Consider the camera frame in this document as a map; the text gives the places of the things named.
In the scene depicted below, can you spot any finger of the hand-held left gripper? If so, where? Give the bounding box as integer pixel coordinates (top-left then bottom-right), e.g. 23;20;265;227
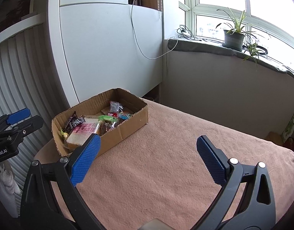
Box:
8;115;44;144
6;108;31;126

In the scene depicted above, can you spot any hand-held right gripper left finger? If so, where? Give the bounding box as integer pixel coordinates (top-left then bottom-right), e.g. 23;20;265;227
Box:
20;133;107;230

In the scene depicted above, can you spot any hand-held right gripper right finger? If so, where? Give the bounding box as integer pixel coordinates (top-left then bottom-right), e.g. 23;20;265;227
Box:
196;135;277;230

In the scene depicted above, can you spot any sliced bread packet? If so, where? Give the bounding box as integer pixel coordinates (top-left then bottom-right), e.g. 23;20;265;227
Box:
66;117;103;148

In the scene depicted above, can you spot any dark orange snack packet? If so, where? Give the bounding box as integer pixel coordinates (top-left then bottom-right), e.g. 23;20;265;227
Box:
65;111;86;133

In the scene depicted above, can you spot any date packet with red swirl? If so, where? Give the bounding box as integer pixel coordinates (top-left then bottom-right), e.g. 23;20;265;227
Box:
99;120;123;136

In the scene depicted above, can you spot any yellow candy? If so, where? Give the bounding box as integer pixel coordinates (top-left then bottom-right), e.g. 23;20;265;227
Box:
98;115;119;123

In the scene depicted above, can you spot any cardboard box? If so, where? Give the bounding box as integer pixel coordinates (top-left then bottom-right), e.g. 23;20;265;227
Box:
51;88;149;158

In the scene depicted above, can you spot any clear red-edged date packet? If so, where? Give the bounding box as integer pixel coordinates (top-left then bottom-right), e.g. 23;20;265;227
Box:
109;101;125;113

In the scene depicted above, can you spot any person's left hand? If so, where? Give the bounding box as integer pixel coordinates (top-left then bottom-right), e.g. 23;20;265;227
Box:
0;164;21;218

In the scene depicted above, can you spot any white slatted panel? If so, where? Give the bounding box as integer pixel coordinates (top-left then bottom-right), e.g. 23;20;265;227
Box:
0;12;73;217

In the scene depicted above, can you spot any green paper bag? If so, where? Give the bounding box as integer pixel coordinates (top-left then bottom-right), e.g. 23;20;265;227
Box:
281;109;294;140

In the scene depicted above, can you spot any white cabinet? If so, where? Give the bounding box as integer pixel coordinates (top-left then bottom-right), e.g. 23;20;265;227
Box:
48;0;164;109

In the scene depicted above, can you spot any potted spider plant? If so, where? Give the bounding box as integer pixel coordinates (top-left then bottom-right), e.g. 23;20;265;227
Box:
216;8;271;67

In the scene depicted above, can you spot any white power strip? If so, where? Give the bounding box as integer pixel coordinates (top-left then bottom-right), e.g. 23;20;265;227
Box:
177;25;195;40

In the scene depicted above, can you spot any white cable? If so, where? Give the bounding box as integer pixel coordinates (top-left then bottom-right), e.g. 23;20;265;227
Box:
131;0;178;60

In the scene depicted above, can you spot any black ring light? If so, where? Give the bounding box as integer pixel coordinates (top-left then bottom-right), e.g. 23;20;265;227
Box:
243;44;268;55

